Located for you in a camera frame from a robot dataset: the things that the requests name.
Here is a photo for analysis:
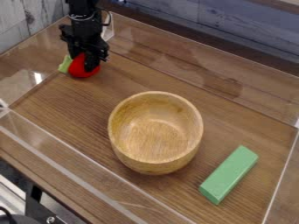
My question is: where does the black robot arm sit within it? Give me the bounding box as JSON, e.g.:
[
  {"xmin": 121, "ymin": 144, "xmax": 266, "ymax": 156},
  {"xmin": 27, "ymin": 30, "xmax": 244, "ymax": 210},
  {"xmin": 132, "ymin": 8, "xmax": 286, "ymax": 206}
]
[{"xmin": 59, "ymin": 0, "xmax": 111, "ymax": 73}]

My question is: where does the wooden bowl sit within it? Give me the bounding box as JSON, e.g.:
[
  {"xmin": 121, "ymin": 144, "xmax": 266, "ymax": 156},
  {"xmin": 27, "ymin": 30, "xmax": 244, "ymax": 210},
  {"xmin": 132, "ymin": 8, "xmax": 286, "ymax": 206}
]
[{"xmin": 107, "ymin": 91, "xmax": 203, "ymax": 175}]

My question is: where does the clear acrylic table barrier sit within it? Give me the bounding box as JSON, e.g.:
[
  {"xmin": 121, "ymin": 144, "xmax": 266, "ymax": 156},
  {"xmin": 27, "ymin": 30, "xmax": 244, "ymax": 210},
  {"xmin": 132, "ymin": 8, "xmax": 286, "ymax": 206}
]
[{"xmin": 0, "ymin": 16, "xmax": 299, "ymax": 224}]

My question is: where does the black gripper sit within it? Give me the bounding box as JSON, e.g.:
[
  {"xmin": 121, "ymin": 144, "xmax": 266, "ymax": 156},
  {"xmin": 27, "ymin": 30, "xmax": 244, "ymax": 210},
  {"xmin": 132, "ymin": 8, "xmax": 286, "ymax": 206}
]
[{"xmin": 59, "ymin": 19, "xmax": 109, "ymax": 72}]

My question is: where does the black cable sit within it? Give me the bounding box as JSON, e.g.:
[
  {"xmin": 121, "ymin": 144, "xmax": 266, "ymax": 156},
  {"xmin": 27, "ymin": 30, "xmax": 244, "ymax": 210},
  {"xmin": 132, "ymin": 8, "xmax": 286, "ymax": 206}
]
[{"xmin": 0, "ymin": 206, "xmax": 16, "ymax": 224}]

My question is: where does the black metal frame bracket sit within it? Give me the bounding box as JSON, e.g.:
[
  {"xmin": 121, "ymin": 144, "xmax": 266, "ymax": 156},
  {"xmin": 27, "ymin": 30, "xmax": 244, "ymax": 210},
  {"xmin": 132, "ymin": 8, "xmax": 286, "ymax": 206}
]
[{"xmin": 24, "ymin": 185, "xmax": 67, "ymax": 224}]

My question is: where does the red plush tomato toy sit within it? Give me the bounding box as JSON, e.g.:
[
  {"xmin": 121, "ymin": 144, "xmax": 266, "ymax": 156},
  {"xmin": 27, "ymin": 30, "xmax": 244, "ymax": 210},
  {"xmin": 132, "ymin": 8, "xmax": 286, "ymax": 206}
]
[{"xmin": 59, "ymin": 53, "xmax": 100, "ymax": 78}]

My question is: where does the green rectangular block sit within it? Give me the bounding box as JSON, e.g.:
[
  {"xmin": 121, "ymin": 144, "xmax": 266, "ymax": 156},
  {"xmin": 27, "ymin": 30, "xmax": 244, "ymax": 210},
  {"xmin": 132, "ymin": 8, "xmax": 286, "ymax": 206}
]
[{"xmin": 199, "ymin": 145, "xmax": 259, "ymax": 205}]

